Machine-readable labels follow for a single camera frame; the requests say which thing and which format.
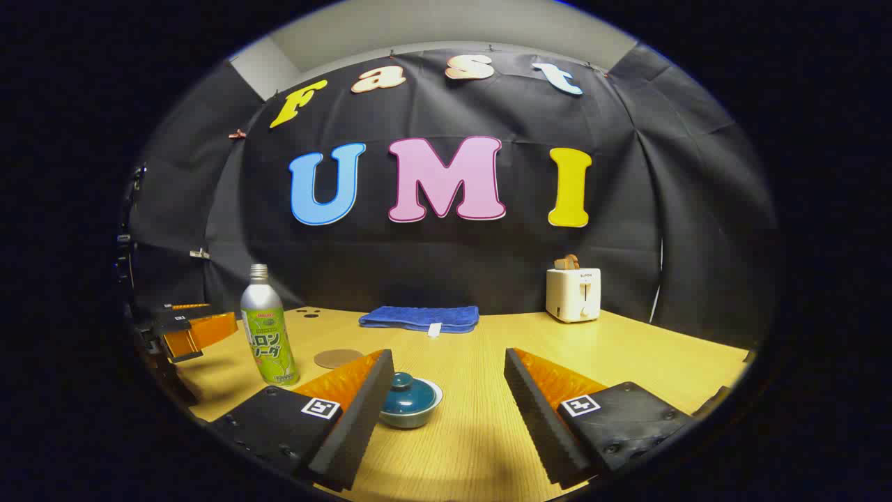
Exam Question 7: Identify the blue folded towel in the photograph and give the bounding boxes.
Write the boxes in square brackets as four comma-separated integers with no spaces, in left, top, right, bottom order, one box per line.
[359,305,480,335]

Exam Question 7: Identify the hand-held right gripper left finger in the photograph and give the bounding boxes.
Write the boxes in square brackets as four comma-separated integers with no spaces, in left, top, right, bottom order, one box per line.
[208,349,396,493]

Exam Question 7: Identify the teal teacup lid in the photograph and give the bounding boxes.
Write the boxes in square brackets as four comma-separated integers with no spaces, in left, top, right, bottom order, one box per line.
[384,372,437,416]

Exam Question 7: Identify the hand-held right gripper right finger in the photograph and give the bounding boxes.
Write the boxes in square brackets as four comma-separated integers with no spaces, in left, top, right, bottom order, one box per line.
[503,347,695,491]

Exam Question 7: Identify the white toaster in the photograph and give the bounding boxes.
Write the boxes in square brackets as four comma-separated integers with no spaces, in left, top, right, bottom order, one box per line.
[546,268,601,324]

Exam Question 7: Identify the white teacup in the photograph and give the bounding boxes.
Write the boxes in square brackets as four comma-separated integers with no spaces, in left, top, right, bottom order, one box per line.
[379,379,444,429]

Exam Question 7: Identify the silver green water bottle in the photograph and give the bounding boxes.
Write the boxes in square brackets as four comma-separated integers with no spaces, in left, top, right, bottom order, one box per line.
[240,264,300,387]

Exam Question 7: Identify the round brown coaster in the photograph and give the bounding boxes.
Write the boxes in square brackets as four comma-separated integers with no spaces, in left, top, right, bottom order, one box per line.
[314,349,364,370]

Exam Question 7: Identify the black metal stand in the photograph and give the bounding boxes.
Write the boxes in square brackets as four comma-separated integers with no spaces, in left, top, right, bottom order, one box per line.
[115,164,147,311]

